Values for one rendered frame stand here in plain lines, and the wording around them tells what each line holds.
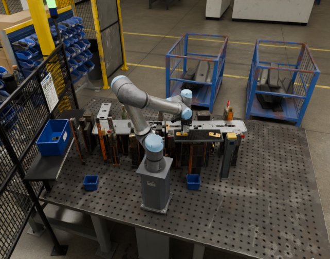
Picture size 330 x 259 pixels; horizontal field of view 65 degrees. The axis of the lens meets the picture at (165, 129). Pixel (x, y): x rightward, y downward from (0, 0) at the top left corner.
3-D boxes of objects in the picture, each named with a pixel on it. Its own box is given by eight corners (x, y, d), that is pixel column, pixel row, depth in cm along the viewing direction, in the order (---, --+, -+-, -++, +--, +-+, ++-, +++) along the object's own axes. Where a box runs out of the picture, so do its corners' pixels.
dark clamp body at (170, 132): (176, 160, 240) (177, 127, 217) (177, 170, 229) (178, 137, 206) (165, 160, 240) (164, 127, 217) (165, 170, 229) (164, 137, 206)
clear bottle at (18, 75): (29, 88, 201) (20, 63, 189) (25, 92, 196) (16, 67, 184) (21, 88, 201) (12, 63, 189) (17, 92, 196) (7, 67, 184)
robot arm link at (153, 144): (150, 163, 166) (149, 147, 158) (142, 150, 176) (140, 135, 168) (166, 156, 171) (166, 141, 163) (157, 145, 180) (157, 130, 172)
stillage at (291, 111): (246, 88, 500) (256, 38, 443) (290, 93, 482) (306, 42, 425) (244, 122, 408) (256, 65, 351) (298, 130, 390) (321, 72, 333)
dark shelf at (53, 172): (86, 111, 252) (86, 109, 250) (55, 181, 180) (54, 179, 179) (64, 112, 252) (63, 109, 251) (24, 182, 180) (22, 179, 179)
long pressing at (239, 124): (242, 119, 242) (242, 117, 241) (248, 133, 224) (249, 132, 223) (96, 120, 243) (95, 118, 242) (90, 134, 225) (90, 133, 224)
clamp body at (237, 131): (235, 158, 241) (241, 127, 220) (238, 167, 232) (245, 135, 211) (224, 158, 241) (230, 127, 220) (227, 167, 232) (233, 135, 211)
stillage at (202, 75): (183, 78, 535) (185, 31, 478) (221, 83, 515) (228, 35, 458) (165, 107, 444) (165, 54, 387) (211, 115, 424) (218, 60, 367)
